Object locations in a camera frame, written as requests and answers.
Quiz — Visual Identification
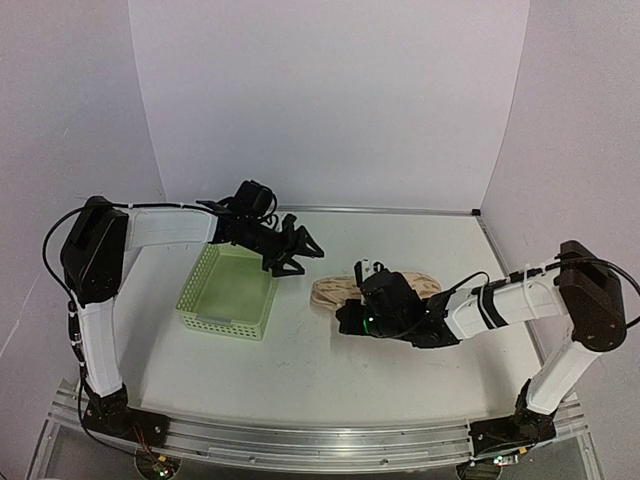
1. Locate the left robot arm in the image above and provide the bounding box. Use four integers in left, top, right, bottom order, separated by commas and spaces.
55, 196, 324, 398

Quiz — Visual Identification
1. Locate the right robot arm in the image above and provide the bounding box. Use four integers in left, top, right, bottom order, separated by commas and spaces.
336, 240, 639, 443

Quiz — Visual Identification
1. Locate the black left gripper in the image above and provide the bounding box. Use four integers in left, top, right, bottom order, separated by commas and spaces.
242, 218, 326, 278

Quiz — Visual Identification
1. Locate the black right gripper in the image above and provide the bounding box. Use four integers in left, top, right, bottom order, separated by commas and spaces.
338, 299, 409, 342

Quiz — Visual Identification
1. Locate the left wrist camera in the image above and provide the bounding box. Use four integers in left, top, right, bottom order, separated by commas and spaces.
229, 180, 277, 220

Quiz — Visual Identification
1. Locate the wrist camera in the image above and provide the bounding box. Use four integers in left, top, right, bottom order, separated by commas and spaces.
229, 180, 277, 220
354, 259, 419, 329

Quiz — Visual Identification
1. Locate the floral mesh laundry bag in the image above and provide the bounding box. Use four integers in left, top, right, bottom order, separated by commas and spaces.
310, 272, 442, 312

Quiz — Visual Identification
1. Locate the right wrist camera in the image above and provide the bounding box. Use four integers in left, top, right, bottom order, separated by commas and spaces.
354, 259, 419, 329

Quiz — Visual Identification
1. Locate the green perforated plastic basket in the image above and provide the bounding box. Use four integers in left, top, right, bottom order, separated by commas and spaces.
175, 244, 278, 341

